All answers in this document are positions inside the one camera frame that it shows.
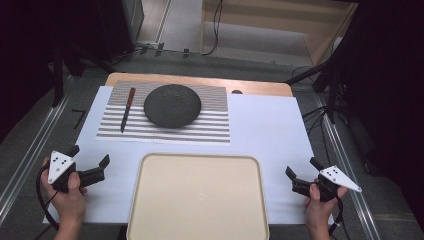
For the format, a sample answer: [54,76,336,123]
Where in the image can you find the striped placemat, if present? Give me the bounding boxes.
[95,80,232,146]

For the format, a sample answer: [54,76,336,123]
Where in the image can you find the wooden shelf unit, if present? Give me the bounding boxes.
[199,0,360,67]

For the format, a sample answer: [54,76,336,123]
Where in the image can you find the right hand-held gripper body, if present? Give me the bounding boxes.
[314,165,363,203]

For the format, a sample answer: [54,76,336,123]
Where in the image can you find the wooden table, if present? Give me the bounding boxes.
[104,72,294,98]

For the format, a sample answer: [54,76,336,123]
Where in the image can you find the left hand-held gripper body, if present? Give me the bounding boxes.
[47,150,81,194]

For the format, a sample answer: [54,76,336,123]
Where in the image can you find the person's left hand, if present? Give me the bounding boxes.
[40,156,89,225]

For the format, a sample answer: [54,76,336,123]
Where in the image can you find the black floor cables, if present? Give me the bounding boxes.
[300,105,333,158]

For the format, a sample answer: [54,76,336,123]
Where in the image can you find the beige tray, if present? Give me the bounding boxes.
[126,152,271,240]

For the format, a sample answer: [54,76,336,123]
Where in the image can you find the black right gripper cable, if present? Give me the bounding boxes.
[327,196,351,240]

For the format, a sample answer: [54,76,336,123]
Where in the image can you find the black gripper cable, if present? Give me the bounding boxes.
[33,163,62,240]
[327,196,351,240]

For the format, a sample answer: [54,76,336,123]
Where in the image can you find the metal floor rail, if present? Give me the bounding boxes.
[313,93,383,240]
[0,94,72,218]

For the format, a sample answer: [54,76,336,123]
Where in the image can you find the black hanging cable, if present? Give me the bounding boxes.
[201,0,224,57]

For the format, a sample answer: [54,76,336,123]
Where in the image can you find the dark cabinet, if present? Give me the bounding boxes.
[94,0,146,63]

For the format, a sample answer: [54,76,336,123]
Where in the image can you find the person's right hand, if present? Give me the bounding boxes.
[304,182,349,230]

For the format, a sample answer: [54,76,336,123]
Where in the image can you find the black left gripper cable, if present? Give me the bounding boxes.
[33,163,62,240]

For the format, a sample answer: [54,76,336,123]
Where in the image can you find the white table cover sheet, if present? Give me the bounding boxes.
[42,85,335,226]

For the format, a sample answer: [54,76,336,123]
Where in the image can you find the black tripod stand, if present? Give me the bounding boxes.
[284,54,346,125]

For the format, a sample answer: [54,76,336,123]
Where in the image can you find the dark round plate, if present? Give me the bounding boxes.
[143,83,203,130]

